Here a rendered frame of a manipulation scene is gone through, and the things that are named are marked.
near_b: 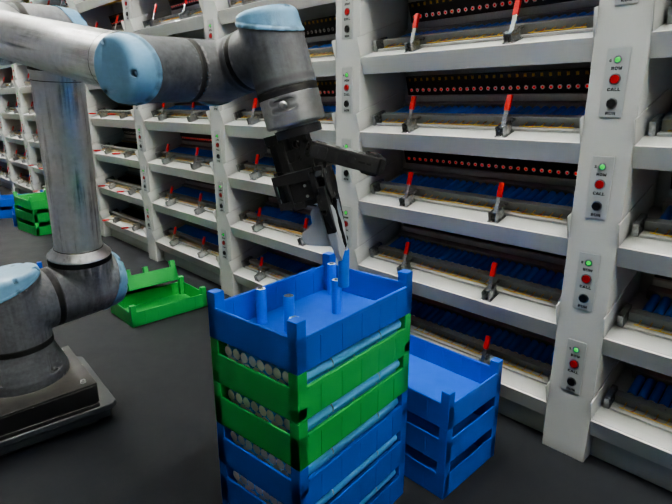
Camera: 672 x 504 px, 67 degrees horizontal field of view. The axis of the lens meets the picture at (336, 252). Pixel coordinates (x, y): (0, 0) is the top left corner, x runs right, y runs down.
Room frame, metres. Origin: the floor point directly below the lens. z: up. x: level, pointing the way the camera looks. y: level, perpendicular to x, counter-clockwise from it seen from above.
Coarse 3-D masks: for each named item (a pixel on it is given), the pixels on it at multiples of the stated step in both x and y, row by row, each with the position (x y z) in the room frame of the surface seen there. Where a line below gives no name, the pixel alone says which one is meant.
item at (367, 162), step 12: (312, 144) 0.77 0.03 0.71; (324, 144) 0.76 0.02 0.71; (312, 156) 0.76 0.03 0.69; (324, 156) 0.76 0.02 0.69; (336, 156) 0.76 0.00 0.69; (348, 156) 0.76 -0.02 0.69; (360, 156) 0.75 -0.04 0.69; (372, 156) 0.75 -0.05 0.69; (360, 168) 0.75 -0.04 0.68; (372, 168) 0.75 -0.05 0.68; (384, 168) 0.78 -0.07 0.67
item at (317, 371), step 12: (396, 324) 0.85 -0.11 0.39; (372, 336) 0.79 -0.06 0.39; (384, 336) 0.82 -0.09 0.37; (228, 348) 0.75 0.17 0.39; (348, 348) 0.75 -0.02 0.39; (360, 348) 0.76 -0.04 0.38; (240, 360) 0.74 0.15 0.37; (252, 360) 0.72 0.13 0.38; (336, 360) 0.72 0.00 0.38; (264, 372) 0.70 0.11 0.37; (276, 372) 0.68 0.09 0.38; (312, 372) 0.68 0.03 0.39; (324, 372) 0.71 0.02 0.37
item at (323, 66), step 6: (318, 36) 1.84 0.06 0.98; (324, 36) 1.82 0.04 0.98; (330, 36) 1.80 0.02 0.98; (312, 60) 1.63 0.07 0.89; (318, 60) 1.60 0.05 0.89; (324, 60) 1.57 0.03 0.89; (330, 60) 1.55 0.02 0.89; (318, 66) 1.59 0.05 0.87; (324, 66) 1.58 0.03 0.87; (330, 66) 1.56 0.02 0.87; (318, 72) 1.60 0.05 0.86; (324, 72) 1.58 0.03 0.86; (330, 72) 1.57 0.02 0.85
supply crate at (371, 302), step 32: (288, 288) 0.90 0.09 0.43; (320, 288) 0.97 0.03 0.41; (352, 288) 0.95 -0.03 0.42; (384, 288) 0.90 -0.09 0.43; (224, 320) 0.74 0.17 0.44; (256, 320) 0.82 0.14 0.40; (288, 320) 0.65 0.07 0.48; (320, 320) 0.82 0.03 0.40; (352, 320) 0.74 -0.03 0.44; (384, 320) 0.80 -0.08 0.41; (256, 352) 0.69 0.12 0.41; (288, 352) 0.65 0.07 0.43; (320, 352) 0.68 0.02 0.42
